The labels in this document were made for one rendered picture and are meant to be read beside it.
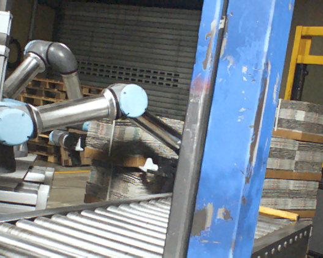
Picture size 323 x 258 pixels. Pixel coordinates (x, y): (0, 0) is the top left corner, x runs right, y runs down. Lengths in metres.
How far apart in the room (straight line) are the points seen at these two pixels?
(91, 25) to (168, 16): 1.71
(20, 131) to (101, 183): 0.90
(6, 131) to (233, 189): 1.29
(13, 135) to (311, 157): 2.04
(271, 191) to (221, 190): 2.56
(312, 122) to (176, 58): 7.10
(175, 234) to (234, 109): 0.15
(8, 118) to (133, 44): 9.04
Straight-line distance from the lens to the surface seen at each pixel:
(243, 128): 0.58
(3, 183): 1.96
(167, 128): 2.19
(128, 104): 1.92
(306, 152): 3.34
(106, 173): 2.60
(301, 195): 3.38
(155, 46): 10.52
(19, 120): 1.81
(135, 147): 2.38
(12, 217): 1.40
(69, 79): 2.74
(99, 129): 2.60
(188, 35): 10.27
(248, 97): 0.58
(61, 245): 1.22
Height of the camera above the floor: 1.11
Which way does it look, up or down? 3 degrees down
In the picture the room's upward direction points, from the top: 9 degrees clockwise
